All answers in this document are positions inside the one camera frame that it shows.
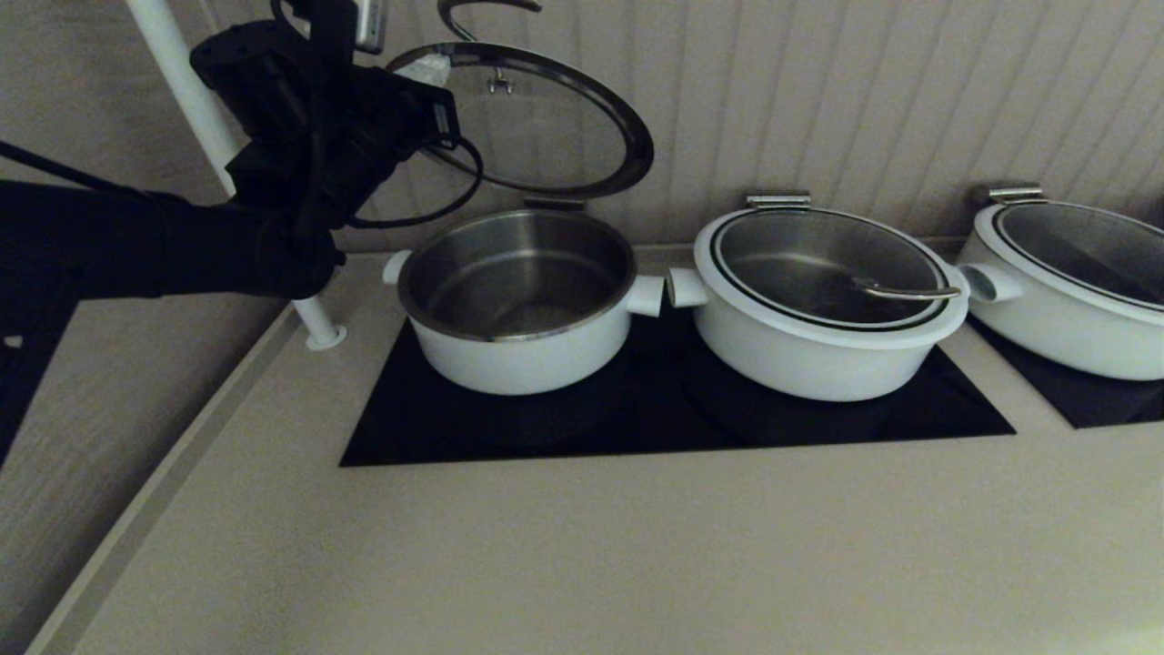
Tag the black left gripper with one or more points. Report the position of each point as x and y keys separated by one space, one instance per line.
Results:
x=373 y=127

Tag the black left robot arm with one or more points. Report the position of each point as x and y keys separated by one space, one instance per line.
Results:
x=136 y=246

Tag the white round cooking pot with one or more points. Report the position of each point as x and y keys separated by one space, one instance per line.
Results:
x=518 y=364
x=800 y=368
x=1055 y=337

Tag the white slanted metal pole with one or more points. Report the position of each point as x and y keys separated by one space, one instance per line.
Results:
x=182 y=73

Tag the wide black glass cooktop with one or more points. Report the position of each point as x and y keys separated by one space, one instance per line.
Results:
x=655 y=418

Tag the narrow black glass cooktop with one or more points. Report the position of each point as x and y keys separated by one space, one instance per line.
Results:
x=1109 y=405

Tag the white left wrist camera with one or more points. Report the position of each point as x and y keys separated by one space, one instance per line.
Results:
x=371 y=25

